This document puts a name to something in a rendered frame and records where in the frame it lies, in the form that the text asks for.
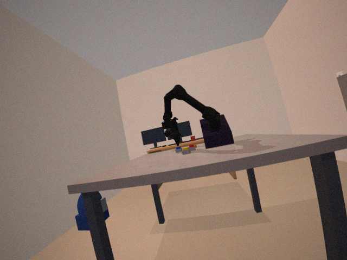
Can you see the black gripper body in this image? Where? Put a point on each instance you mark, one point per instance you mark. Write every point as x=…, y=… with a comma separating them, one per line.
x=175, y=132

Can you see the yellow button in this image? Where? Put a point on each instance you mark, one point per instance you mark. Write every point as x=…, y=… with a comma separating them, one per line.
x=186, y=151

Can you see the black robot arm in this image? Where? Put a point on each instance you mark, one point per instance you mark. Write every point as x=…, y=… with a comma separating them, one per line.
x=179, y=93

